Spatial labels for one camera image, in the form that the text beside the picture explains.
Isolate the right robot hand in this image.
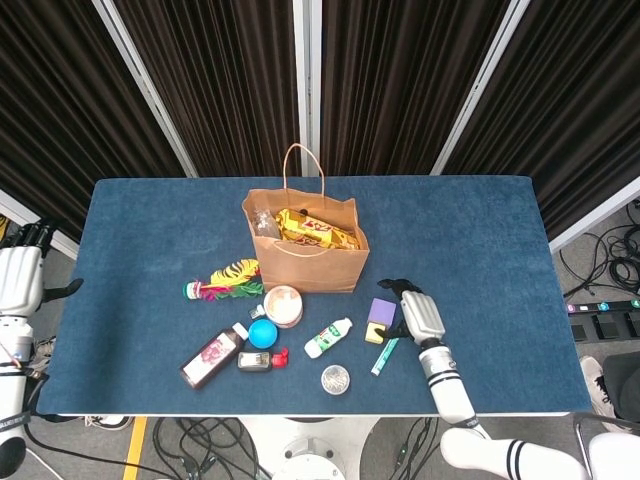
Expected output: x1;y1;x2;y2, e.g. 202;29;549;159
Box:
373;278;447;346

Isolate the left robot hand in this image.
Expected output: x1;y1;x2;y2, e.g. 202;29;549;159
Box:
0;219;85;317

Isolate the yellow snack package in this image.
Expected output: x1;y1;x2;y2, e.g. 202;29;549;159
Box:
276;207;362;251

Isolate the clear plastic bag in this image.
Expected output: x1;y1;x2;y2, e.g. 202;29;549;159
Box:
252;207;281;240

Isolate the brown paper bag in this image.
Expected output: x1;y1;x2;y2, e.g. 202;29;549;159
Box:
242;143;371;295

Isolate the purple cube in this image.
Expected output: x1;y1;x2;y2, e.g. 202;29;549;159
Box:
367;298;398;327

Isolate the green marker pen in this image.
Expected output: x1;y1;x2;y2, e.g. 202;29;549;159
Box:
370;337;400;377

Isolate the white green plastic bottle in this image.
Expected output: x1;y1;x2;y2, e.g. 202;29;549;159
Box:
303;316;354;359

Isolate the round pink jar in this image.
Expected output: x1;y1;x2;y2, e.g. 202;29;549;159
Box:
263;284;304;329

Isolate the blue table mat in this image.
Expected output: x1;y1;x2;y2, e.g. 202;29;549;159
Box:
37;175;594;416

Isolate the blue ball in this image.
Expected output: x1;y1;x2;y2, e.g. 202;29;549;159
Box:
248;319;278;349

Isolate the white sneaker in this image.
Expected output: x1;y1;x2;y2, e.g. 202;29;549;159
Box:
84;414;134;432
579;355;617;419

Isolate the small dark red-capped bottle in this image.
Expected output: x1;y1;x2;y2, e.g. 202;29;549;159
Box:
236;347;291;374

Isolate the black pleated curtain panel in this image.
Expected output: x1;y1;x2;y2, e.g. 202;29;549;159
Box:
0;0;187;244
319;0;511;176
442;0;640;241
113;0;301;179

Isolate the colourful feather shuttlecock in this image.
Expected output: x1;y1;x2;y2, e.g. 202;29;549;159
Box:
182;258;265;303

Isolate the brown floral label bottle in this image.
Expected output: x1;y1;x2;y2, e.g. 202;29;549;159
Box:
179;322;250;391

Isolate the white partition base rail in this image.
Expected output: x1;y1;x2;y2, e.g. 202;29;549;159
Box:
0;188;81;260
548;175;640;254

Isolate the black floor cable bundle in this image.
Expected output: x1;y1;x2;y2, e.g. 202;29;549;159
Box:
558;198;640;297
388;417;441;480
151;417;271;480

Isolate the white table pedestal base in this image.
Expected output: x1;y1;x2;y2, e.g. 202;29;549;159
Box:
239;415;379;480

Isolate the white partition frame post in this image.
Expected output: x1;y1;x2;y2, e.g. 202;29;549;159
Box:
92;0;199;179
430;0;531;176
292;0;324;176

